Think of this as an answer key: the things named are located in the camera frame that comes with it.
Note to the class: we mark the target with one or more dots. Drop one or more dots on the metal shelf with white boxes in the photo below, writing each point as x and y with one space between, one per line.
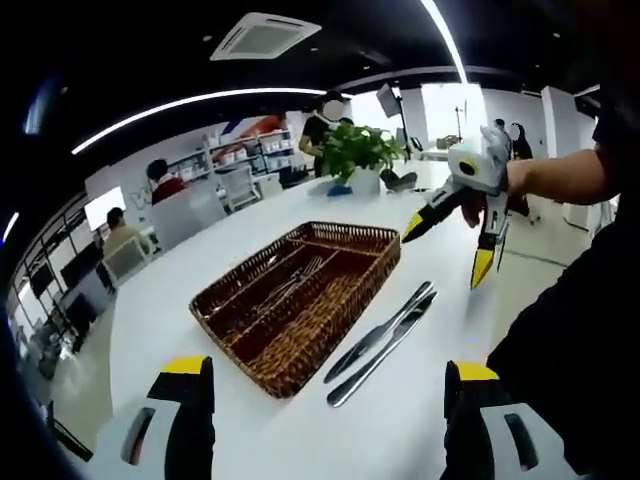
250 150

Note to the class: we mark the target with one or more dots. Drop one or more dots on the blue cloth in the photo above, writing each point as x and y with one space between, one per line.
339 190

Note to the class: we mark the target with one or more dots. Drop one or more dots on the green potted plant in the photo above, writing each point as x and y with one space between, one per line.
360 150

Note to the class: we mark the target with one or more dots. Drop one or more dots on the black desk monitor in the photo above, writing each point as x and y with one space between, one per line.
80 265

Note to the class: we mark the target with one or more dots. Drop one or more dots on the person's black clothing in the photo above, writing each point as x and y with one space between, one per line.
575 375

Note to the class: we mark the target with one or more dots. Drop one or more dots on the dark grey object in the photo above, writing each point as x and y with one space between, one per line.
397 181

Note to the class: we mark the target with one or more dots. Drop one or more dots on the white cabinet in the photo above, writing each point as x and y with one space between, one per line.
271 187

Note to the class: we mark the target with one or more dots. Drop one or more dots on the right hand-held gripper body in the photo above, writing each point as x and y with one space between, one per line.
470 167

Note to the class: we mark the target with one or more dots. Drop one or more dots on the brown wicker storage tray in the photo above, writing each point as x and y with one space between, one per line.
295 345

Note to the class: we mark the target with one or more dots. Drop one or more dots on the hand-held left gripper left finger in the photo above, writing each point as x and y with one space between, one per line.
185 425

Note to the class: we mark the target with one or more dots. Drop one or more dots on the short ceiling light strip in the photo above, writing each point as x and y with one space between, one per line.
11 227

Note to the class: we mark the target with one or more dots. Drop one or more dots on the long ceiling light strip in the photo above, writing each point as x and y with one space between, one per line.
447 40

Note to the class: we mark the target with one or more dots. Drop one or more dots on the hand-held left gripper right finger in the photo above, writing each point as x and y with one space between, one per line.
470 430

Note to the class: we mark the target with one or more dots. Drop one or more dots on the curved ceiling light strip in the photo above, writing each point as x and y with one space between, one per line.
200 100

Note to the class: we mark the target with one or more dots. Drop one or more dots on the studio light on stand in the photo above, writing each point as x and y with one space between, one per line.
387 97

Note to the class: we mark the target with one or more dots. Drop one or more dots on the white wall screen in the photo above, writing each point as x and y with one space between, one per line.
104 207

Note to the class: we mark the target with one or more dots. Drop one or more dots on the black monitor on stand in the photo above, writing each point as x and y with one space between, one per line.
41 277

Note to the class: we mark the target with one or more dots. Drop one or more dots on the white ceiling air conditioner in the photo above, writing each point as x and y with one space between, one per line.
265 36

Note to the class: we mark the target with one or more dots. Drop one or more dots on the white mesh office chair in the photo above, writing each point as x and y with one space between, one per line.
240 187

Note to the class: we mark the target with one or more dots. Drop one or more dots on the person's right hand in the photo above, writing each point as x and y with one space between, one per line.
500 165

